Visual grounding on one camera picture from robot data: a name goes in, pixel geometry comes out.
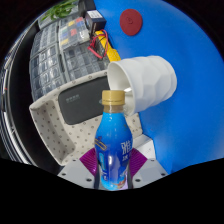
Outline grey small-parts drawer cabinet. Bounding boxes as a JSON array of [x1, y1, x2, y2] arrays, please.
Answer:
[[28, 19, 111, 101]]

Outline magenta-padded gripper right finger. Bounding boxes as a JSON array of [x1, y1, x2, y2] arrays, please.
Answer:
[[127, 147, 169, 190]]

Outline flat round red coaster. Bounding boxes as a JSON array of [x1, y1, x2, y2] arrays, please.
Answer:
[[119, 8, 144, 37]]

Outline black box with white label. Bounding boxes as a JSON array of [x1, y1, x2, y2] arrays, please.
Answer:
[[84, 9, 108, 33]]

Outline dark wall shelf unit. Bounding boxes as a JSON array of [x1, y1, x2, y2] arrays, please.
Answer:
[[0, 33, 38, 164]]

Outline yellow multimeter with red leads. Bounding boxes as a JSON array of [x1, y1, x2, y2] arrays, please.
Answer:
[[87, 29, 122, 63]]

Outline black zip case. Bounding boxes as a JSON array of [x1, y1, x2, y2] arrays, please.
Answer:
[[57, 75, 112, 126]]

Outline black flat case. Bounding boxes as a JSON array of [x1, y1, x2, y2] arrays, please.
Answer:
[[78, 0, 97, 13]]

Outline white faceted cup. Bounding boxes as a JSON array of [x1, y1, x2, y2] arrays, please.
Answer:
[[106, 55, 178, 117]]

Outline blue drink bottle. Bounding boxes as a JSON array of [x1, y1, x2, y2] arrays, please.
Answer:
[[94, 89, 134, 192]]

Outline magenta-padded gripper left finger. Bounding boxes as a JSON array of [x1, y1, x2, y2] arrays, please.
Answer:
[[57, 147, 100, 190]]

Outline clear organizer box, coloured parts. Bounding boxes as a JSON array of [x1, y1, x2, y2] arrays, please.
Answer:
[[57, 16, 91, 51]]

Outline white dotted fabric bin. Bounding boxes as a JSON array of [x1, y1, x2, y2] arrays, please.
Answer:
[[28, 69, 144, 167]]

